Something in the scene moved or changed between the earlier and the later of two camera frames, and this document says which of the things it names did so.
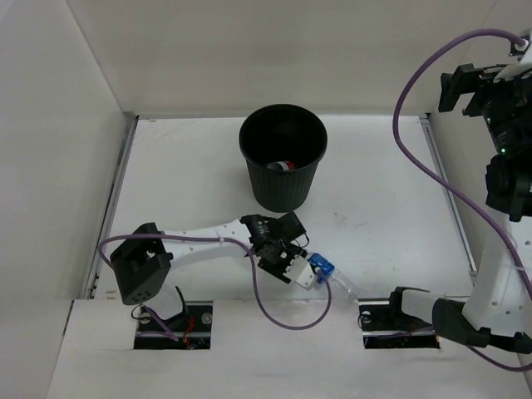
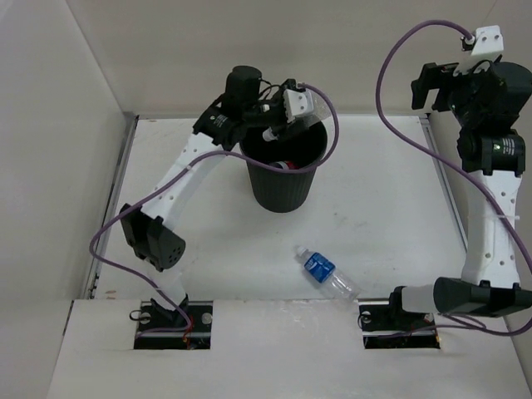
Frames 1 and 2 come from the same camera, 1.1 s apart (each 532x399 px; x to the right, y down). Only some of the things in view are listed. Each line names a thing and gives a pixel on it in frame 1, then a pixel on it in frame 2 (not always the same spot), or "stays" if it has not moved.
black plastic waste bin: [283, 145] stays
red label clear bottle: [284, 165] stays
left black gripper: [277, 261] -> [281, 129]
